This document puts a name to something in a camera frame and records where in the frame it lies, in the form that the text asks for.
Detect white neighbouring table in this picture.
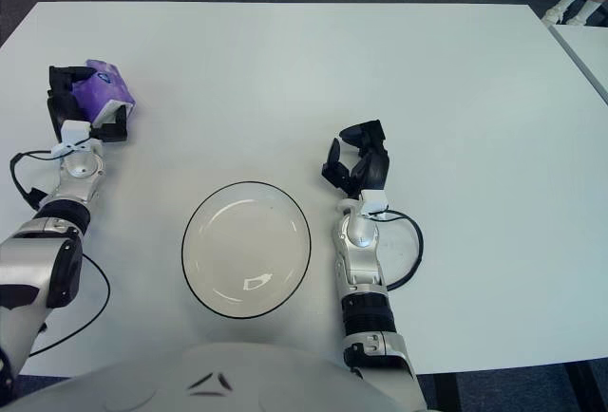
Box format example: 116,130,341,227
549,25,608,104

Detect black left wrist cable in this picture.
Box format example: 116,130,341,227
9,148,111,356

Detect white plate with black rim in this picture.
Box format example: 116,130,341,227
180,180,314,321

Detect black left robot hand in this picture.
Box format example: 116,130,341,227
46,65,129,143

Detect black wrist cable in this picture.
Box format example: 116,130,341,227
374,209,425,292
9,148,111,356

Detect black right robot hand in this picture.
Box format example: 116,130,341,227
320,119,391,197

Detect black table leg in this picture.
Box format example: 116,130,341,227
434,373,462,412
562,360,608,412

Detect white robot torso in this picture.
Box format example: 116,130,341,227
0,341,428,412

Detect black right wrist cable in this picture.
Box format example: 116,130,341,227
374,209,425,292

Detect purple tissue paper pack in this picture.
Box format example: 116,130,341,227
70,58,138,126

